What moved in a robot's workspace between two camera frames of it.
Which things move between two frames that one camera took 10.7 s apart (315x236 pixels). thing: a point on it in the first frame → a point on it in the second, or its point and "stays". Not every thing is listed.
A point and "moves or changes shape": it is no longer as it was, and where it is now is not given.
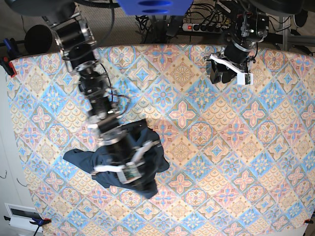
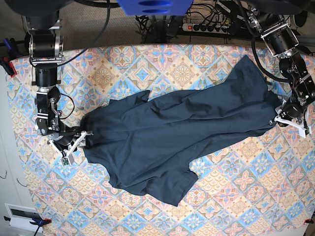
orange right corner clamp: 308,221 stays
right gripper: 239,70 → 292,115
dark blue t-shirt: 153,160 moves or changes shape
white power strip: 204,27 stays
